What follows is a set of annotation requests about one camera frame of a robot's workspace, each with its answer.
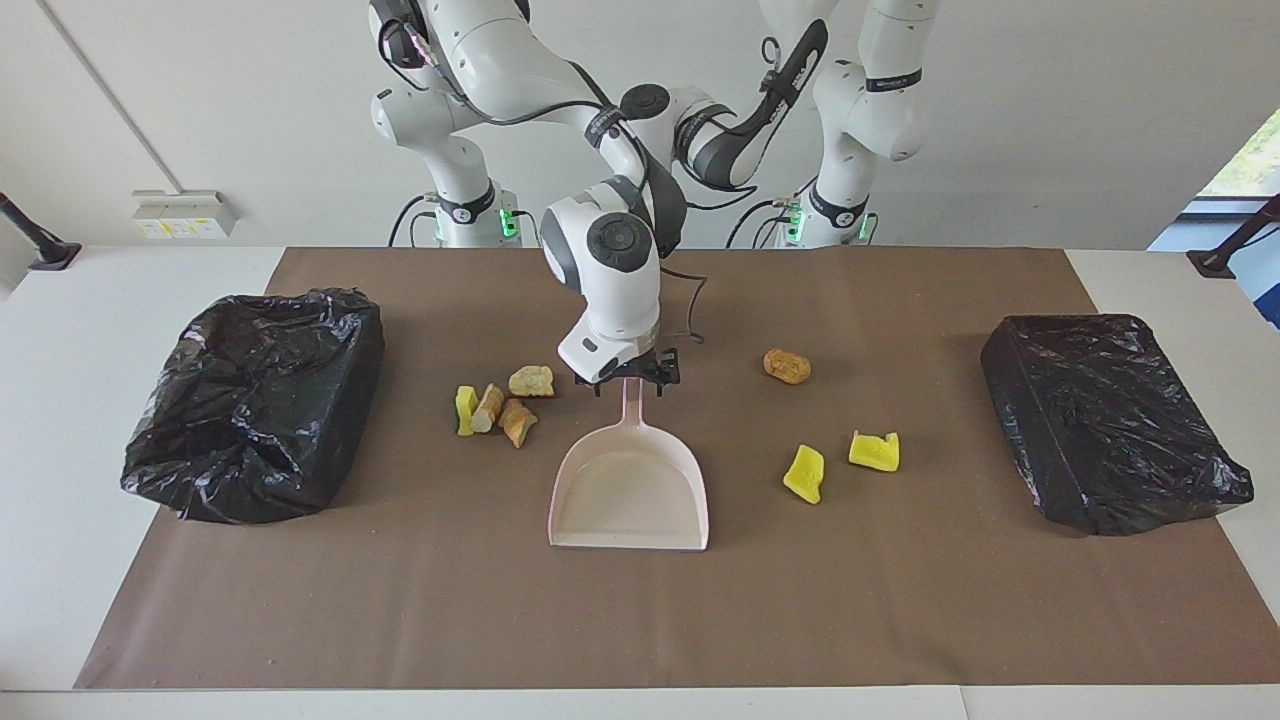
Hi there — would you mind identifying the orange crust ridged bread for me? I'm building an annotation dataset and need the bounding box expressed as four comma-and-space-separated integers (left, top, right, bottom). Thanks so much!
498, 398, 539, 449

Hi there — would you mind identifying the pale pink plastic dustpan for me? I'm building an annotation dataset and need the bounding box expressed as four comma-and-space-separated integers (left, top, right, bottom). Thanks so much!
547, 375, 711, 552

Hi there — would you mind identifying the brown potato shaped sponge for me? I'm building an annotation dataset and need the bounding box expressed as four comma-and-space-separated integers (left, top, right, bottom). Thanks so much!
763, 348, 813, 386

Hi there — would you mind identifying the yellow wedge sponge piece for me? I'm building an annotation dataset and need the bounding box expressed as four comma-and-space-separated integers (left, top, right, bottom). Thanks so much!
782, 444, 827, 505

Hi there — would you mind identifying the yellow notched sponge piece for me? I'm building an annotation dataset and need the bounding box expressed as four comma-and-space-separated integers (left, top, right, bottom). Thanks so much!
848, 430, 901, 473

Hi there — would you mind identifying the crumpled black bag bin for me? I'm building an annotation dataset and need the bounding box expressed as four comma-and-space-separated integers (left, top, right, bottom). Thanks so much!
120, 287, 386, 526

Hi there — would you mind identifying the smooth black bag bin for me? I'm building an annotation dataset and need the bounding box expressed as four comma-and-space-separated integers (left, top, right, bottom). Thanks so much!
980, 314, 1255, 538

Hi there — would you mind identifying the brown paper table mat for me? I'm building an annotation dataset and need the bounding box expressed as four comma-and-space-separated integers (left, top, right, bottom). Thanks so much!
75, 247, 1280, 691

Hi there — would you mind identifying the black stand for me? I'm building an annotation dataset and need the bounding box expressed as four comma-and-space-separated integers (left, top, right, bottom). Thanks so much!
1187, 193, 1280, 279
0, 190, 83, 272

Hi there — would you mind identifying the window with green view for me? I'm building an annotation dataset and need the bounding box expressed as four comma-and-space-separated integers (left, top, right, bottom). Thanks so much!
1195, 105, 1280, 198

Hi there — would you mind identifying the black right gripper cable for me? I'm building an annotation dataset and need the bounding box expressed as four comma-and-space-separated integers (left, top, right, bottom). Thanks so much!
400, 20, 709, 346

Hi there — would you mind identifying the black left base cable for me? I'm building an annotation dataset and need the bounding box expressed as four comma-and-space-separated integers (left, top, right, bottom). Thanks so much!
725, 178, 823, 249

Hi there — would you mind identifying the black base cable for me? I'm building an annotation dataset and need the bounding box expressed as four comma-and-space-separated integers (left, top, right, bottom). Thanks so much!
725, 178, 823, 249
388, 193, 441, 248

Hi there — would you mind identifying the black right base cable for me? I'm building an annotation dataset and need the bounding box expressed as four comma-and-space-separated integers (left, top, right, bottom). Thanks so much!
388, 193, 441, 248

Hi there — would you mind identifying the white wall socket box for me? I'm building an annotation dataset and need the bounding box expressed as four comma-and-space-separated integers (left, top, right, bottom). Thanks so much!
132, 190, 239, 239

